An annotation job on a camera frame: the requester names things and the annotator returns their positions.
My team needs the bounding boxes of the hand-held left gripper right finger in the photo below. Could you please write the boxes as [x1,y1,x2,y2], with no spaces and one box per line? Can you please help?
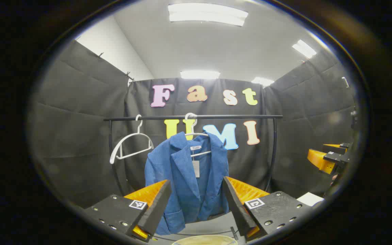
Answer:
[223,176,319,241]

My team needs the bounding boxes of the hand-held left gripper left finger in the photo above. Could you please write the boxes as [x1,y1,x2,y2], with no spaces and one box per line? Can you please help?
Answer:
[84,179,172,243]

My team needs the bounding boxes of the blue corduroy jacket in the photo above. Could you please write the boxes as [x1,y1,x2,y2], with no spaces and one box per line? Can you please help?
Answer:
[144,132,230,236]

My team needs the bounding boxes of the beige laundry hamper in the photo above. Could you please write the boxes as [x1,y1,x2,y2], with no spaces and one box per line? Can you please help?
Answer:
[171,235,238,245]

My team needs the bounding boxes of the white plastic hanger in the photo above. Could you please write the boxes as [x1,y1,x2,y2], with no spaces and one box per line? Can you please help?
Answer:
[110,115,154,164]
[184,113,213,158]

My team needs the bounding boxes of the black clothes rack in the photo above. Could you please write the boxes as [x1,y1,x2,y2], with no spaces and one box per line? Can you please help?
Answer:
[103,115,283,196]

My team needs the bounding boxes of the white flat board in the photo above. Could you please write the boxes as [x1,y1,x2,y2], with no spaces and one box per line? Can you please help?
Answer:
[296,192,325,207]

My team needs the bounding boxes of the black backdrop cloth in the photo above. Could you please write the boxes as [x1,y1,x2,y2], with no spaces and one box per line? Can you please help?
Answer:
[29,39,356,210]

